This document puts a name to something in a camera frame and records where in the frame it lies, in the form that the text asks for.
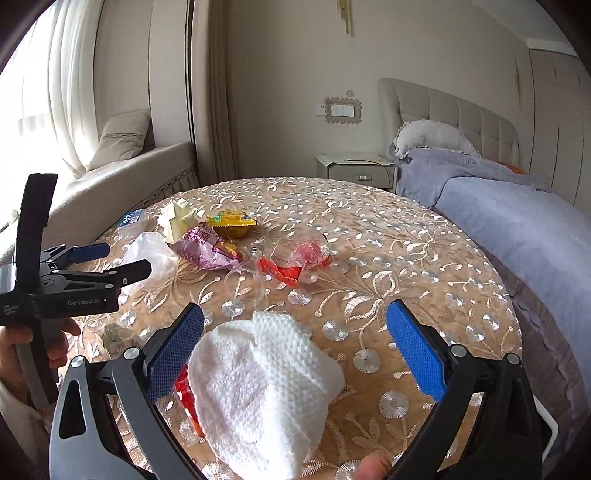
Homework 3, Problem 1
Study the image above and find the purple snack wrapper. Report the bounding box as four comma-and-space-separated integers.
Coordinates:
173, 222, 244, 271

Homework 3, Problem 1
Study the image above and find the framed wall switch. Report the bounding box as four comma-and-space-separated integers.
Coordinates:
324, 96, 363, 124

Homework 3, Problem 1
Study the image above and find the small clear green wrapper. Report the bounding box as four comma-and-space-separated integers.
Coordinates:
99, 323, 125, 349

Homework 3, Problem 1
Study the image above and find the bed with lilac bedding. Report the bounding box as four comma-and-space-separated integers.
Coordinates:
389, 143, 591, 462

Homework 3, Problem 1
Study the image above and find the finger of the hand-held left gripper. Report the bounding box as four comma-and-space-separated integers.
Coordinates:
41, 243, 110, 271
46, 259, 152, 290

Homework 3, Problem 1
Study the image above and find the person's left hand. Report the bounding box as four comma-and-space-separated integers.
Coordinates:
0, 318, 81, 402

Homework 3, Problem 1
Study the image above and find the white paper towel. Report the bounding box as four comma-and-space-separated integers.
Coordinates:
188, 311, 345, 480

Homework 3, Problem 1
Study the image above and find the beige cushion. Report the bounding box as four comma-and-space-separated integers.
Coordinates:
88, 109, 153, 171

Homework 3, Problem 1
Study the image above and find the beige daybed with cover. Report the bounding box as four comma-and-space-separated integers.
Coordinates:
0, 141, 200, 266

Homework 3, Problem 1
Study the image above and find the gold wall ornament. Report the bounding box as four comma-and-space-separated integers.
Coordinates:
337, 0, 355, 35

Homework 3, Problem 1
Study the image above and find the beige tufted headboard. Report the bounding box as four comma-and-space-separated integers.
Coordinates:
378, 78, 520, 167

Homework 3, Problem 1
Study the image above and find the white plastic bag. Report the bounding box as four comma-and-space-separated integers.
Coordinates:
121, 232, 178, 296

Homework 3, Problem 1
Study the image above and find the red snack wrapper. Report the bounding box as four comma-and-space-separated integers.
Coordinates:
257, 242, 332, 289

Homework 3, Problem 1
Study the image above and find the cream crumpled paper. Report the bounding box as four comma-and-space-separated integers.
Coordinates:
157, 199, 204, 244

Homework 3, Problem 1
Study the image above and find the red orange plastic wrapper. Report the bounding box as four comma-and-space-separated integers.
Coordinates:
174, 364, 206, 439

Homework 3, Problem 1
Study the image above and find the beige wardrobe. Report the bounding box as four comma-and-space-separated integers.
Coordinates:
526, 39, 591, 208

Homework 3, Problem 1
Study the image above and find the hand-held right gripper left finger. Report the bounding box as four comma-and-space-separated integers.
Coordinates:
48, 302, 206, 480

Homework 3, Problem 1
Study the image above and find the person's left forearm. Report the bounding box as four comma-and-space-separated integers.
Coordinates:
0, 381, 49, 462

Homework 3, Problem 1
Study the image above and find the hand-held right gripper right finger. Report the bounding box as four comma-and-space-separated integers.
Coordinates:
387, 299, 552, 480

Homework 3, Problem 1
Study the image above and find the white sheer curtain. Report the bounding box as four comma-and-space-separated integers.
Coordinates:
0, 0, 100, 178

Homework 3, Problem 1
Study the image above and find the grey nightstand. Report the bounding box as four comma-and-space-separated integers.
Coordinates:
315, 153, 399, 192

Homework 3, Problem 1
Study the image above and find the clear plastic bag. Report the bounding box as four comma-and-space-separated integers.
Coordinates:
226, 231, 333, 303

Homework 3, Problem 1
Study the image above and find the person's right hand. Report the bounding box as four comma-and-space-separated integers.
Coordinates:
358, 452, 393, 480

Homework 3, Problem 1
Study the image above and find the white ruffled pillow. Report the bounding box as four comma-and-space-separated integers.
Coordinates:
394, 120, 481, 160

